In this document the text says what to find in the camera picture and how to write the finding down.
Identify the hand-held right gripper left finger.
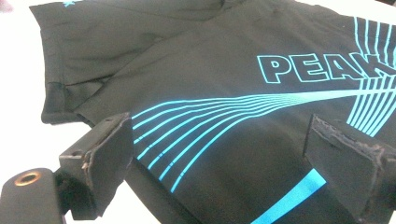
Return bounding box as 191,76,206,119
58,111,134,220

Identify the black shirt with cyan print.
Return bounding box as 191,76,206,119
29,0,396,224

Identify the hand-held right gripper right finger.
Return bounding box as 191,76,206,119
303,113,396,224

